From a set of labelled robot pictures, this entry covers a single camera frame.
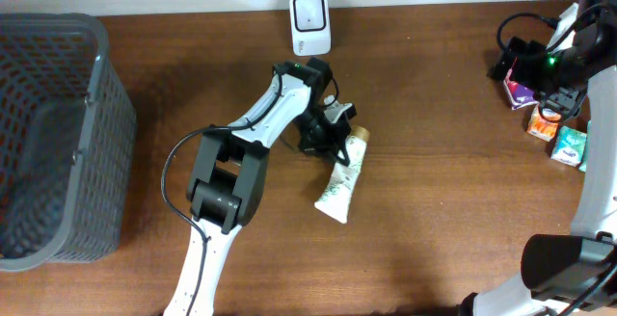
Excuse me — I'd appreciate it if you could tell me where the white bamboo print tube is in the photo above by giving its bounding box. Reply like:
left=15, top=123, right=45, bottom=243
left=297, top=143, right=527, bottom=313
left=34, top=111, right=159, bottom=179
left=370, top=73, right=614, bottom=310
left=314, top=125, right=370, bottom=224

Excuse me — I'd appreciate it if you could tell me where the red purple tissue pack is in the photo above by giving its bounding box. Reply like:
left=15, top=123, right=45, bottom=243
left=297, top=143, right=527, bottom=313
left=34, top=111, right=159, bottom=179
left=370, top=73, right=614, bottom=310
left=502, top=60, right=538, bottom=110

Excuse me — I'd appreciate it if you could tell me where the orange small tissue pack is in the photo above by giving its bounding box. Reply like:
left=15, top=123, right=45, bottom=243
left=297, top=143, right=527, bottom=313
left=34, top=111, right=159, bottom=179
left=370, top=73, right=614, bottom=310
left=526, top=105, right=561, bottom=142

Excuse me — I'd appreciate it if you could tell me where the teal small tissue pack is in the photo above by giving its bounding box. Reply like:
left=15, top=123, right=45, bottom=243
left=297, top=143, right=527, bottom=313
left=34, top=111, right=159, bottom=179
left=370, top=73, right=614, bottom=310
left=550, top=126, right=587, bottom=167

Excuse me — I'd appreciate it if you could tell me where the mint green wipes pack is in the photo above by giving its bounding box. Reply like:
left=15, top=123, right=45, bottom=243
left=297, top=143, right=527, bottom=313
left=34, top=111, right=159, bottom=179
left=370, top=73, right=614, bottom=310
left=578, top=121, right=591, bottom=172

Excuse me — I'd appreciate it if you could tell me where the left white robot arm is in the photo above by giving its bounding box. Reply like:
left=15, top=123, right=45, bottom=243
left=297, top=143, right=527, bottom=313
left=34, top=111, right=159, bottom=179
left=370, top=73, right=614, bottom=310
left=164, top=57, right=356, bottom=315

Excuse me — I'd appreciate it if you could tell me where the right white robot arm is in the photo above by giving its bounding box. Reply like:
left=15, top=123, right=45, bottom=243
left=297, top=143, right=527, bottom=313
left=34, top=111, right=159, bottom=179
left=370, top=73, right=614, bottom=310
left=457, top=0, right=616, bottom=315

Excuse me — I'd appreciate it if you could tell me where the white barcode scanner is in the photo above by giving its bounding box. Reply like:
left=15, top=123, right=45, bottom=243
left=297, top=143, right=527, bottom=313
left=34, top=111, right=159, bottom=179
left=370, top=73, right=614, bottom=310
left=289, top=0, right=332, bottom=56

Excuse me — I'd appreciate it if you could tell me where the grey plastic mesh basket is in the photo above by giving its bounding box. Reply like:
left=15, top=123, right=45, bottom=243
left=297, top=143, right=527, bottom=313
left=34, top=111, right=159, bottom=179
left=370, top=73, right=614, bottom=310
left=1, top=13, right=137, bottom=273

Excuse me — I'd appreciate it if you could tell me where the right black cable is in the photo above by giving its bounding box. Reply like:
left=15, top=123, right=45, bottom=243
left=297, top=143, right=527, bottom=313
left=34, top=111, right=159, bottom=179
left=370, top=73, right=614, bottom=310
left=496, top=1, right=617, bottom=316

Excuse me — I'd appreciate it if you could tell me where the black cable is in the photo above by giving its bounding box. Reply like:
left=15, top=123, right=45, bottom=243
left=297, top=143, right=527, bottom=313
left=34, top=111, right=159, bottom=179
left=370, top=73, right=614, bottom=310
left=160, top=63, right=341, bottom=316
left=496, top=1, right=617, bottom=316

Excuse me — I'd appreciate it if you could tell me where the left black cable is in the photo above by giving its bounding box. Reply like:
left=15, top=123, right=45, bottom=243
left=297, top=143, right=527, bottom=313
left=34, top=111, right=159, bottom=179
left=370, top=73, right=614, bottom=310
left=160, top=63, right=341, bottom=316

